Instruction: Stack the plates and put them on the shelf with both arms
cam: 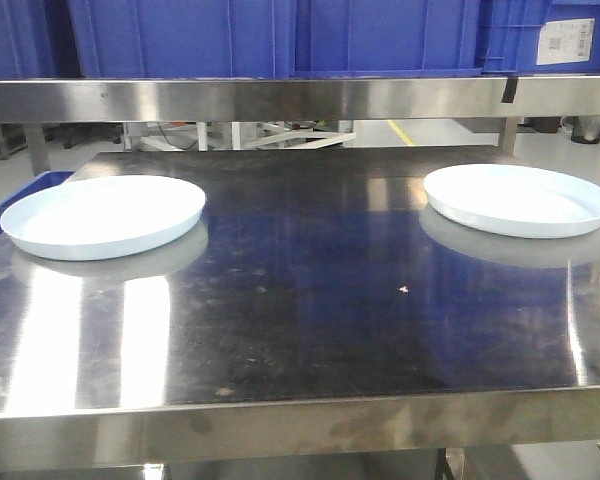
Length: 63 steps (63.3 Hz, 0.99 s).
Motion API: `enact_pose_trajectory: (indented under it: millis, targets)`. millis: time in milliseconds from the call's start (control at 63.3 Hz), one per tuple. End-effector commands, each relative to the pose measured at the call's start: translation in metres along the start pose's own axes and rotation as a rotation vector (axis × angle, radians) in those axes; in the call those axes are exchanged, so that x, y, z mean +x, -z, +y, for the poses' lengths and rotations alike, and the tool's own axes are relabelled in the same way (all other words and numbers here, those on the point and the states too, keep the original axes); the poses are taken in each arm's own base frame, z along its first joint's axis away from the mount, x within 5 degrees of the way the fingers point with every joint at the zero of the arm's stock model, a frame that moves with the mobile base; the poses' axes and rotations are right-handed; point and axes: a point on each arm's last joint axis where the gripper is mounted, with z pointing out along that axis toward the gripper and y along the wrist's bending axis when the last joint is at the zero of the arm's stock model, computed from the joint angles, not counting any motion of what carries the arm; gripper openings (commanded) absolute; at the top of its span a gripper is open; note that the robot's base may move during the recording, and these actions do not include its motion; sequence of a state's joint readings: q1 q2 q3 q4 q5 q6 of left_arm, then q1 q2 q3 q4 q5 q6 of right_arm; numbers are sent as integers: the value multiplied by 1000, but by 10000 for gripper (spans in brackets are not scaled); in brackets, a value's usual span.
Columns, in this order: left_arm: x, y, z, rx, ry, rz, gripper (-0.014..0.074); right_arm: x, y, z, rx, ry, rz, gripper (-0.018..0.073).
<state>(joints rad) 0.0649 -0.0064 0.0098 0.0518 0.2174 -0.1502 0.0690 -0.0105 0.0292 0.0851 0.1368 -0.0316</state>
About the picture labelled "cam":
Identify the large blue crate centre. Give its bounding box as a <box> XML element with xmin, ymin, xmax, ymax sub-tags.
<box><xmin>69</xmin><ymin>1</ymin><xmax>480</xmax><ymax>80</ymax></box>

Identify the white paper label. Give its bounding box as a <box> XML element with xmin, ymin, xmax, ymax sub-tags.
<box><xmin>536</xmin><ymin>18</ymin><xmax>595</xmax><ymax>65</ymax></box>

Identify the white frame in background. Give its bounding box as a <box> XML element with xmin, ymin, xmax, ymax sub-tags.
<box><xmin>123</xmin><ymin>121</ymin><xmax>356</xmax><ymax>152</ymax></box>

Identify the steel shelf post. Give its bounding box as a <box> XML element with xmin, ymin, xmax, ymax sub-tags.
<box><xmin>23</xmin><ymin>123</ymin><xmax>51</xmax><ymax>175</ymax></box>
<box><xmin>497</xmin><ymin>117</ymin><xmax>520</xmax><ymax>155</ymax></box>

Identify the grey bin in background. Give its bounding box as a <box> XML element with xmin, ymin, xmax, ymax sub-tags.
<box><xmin>570</xmin><ymin>115</ymin><xmax>600</xmax><ymax>144</ymax></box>

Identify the left steel shelf post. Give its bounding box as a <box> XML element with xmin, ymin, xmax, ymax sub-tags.
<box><xmin>23</xmin><ymin>123</ymin><xmax>51</xmax><ymax>175</ymax></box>

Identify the black tape strip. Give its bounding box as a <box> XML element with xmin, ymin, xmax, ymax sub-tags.
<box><xmin>501</xmin><ymin>77</ymin><xmax>518</xmax><ymax>104</ymax></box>

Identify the light blue plate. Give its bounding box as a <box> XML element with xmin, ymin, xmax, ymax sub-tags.
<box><xmin>0</xmin><ymin>175</ymin><xmax>206</xmax><ymax>261</ymax></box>
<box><xmin>423</xmin><ymin>164</ymin><xmax>600</xmax><ymax>239</ymax></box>

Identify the right steel shelf post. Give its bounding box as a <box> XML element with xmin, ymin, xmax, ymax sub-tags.
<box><xmin>497</xmin><ymin>117</ymin><xmax>520</xmax><ymax>155</ymax></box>

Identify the stainless steel shelf rail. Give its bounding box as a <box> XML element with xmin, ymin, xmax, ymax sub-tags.
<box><xmin>0</xmin><ymin>75</ymin><xmax>600</xmax><ymax>123</ymax></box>

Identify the blue crate with label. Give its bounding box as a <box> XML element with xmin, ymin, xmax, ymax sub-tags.
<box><xmin>476</xmin><ymin>1</ymin><xmax>600</xmax><ymax>75</ymax></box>

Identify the blue bin beside table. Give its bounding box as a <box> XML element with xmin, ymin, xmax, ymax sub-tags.
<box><xmin>0</xmin><ymin>170</ymin><xmax>74</xmax><ymax>234</ymax></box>

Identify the blue crate far left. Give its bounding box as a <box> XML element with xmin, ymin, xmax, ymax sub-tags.
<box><xmin>0</xmin><ymin>1</ymin><xmax>59</xmax><ymax>80</ymax></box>

